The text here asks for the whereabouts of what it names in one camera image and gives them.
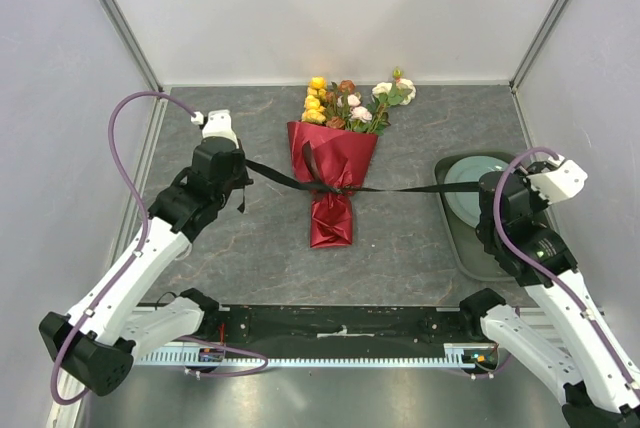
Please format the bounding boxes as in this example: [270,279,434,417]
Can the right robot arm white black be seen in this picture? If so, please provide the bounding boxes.
[457,161,639,427]

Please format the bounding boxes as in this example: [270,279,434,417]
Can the blue slotted cable duct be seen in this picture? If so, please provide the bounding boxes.
[135,342,494,369]

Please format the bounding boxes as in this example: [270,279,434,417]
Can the yellow rose stem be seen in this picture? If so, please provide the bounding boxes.
[301,76,327,125]

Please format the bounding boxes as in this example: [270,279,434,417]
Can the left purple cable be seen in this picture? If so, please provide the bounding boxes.
[49,91,271,407]

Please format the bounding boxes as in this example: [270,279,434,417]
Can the teal ceramic plate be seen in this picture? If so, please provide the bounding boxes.
[444,155,514,229]

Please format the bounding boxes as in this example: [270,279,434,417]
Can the purple cable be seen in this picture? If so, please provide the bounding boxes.
[49,91,271,407]
[449,146,640,399]

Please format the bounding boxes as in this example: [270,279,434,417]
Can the black ribbon gold lettering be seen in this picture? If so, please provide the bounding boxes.
[245,142,480,196]

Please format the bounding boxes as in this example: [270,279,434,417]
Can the pink rose stem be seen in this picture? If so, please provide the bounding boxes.
[345,93,390,136]

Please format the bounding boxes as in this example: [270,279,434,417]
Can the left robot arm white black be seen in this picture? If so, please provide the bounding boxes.
[39,132,251,405]

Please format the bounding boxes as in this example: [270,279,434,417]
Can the dark green tray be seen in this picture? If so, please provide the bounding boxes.
[433,147,559,283]

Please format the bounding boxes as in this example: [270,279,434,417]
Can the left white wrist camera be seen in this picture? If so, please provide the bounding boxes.
[191,109,239,147]

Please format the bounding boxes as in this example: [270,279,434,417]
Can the clear glass vase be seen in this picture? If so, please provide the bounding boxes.
[175,244,193,261]

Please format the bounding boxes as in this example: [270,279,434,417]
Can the dark red wrapping paper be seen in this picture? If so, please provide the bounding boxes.
[287,121,378,248]

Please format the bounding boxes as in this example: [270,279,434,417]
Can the brown rose stem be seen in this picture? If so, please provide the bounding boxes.
[325,79,356,130]

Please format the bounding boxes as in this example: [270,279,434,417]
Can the white rose stem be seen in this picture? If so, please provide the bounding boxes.
[371,67,417,107]

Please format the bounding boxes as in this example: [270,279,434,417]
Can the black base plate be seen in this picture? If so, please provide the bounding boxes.
[194,304,489,344]

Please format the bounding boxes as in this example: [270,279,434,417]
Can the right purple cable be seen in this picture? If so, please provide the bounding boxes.
[449,146,640,399]

